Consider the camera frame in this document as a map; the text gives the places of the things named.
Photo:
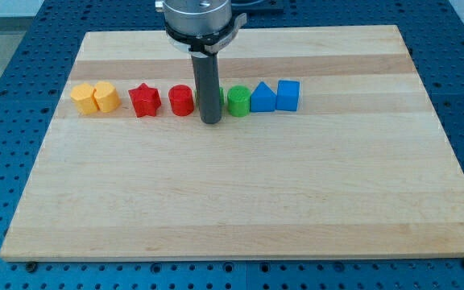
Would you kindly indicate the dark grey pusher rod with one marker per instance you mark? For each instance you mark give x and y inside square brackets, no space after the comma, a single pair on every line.
[205,70]

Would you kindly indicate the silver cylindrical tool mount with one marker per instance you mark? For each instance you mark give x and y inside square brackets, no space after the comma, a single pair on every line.
[200,26]

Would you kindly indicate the green star block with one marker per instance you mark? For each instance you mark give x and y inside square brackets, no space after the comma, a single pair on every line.
[221,95]

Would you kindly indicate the red star block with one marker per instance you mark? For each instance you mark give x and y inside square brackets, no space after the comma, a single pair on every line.
[145,100]

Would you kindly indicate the red cylinder block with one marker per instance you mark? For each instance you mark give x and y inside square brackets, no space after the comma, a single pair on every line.
[181,100]

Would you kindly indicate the green cylinder block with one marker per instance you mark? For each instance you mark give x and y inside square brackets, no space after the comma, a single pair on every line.
[239,98]

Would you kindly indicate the blue triangle block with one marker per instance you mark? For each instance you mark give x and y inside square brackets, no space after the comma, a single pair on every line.
[263,99]

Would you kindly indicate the blue cube block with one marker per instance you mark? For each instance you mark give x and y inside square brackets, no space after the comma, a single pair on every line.
[288,93]

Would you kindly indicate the yellow heart block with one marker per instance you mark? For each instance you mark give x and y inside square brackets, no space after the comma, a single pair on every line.
[106,96]

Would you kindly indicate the yellow hexagon block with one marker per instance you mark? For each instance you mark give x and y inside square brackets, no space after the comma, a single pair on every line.
[82,96]

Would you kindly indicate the light wooden board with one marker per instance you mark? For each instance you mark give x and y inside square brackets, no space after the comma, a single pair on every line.
[362,170]

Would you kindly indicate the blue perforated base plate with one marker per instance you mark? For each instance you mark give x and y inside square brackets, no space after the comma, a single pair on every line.
[33,81]

